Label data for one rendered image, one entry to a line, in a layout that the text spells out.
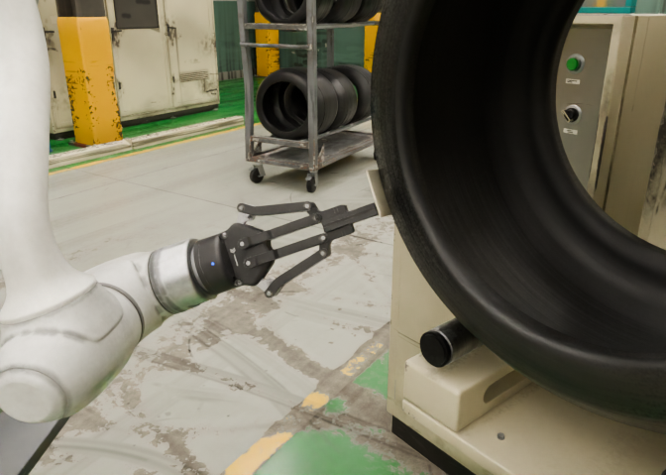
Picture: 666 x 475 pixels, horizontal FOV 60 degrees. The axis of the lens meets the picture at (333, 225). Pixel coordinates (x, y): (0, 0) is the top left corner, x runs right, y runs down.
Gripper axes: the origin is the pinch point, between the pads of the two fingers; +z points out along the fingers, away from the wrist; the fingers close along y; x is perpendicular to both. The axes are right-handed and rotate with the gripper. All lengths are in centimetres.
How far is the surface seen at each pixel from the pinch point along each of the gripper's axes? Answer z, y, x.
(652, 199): 38.5, 10.4, -17.4
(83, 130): -294, -192, -434
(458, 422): 4.6, 27.2, 1.2
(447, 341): 6.5, 17.5, 2.2
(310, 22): -33, -148, -300
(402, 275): -6, 14, -92
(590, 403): 18.0, 24.3, 13.9
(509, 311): 14.0, 15.0, 9.4
